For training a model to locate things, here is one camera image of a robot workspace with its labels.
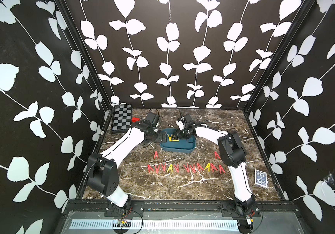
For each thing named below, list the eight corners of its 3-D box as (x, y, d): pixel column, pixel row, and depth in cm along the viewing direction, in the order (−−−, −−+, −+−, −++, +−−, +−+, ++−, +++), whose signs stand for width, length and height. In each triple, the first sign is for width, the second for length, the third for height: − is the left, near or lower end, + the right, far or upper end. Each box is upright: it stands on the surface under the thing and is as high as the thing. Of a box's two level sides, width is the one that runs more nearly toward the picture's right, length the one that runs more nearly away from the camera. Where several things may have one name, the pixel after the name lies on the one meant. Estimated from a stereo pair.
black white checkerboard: (112, 132, 107) (111, 130, 105) (115, 107, 124) (114, 104, 121) (131, 130, 109) (130, 127, 106) (131, 105, 126) (131, 102, 123)
